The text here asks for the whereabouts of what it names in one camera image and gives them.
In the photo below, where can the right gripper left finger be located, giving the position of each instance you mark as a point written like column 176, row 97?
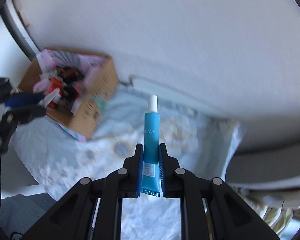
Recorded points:
column 133, row 181

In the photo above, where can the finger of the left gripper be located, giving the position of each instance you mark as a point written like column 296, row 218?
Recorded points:
column 23, row 115
column 24, row 99

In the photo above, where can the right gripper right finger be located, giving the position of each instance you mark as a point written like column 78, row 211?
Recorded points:
column 170, row 185

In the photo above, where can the blue cream tube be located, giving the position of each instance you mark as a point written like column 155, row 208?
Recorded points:
column 150, row 170

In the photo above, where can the pink fluffy towel roll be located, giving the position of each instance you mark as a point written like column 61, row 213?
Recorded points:
column 42, row 86

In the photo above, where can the red cartoon carton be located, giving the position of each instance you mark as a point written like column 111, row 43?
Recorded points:
column 54, row 93

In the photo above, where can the black scrunchie cloth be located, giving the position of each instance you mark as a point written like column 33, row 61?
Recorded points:
column 72, row 80

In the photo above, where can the pink patterned box liner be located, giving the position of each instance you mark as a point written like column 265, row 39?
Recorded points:
column 89, row 65

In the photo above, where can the brown cardboard box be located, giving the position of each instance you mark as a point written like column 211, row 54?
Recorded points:
column 81, row 120

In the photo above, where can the floral light blue cloth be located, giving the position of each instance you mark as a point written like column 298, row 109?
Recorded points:
column 56, row 160

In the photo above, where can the grey pipe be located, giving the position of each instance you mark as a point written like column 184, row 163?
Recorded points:
column 17, row 28

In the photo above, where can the grey blue towel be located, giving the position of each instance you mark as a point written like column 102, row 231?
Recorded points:
column 18, row 213

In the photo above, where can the green floral bedding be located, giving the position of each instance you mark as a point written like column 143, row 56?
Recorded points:
column 280, row 209

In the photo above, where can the grey cushion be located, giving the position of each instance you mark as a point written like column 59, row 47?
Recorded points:
column 269, row 170

